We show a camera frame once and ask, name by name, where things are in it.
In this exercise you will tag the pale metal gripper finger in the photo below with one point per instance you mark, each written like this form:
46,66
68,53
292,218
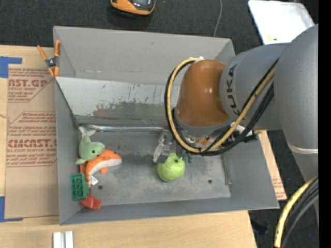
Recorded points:
166,138
161,155

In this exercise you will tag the green apple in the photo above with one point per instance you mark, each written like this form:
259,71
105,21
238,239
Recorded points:
171,170

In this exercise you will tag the grey metal bin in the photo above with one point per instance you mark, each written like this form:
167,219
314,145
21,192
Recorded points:
144,187

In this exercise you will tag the orange plush dolphin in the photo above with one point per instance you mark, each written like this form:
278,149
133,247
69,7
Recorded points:
106,160

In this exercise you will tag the green plush dolphin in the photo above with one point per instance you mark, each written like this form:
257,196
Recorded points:
89,148

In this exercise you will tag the green toy brick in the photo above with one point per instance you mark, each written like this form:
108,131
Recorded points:
78,187

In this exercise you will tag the brown cardboard board red print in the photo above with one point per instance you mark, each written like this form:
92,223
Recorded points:
31,179

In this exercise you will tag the black cylinder on white bracket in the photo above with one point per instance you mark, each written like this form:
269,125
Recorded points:
250,136

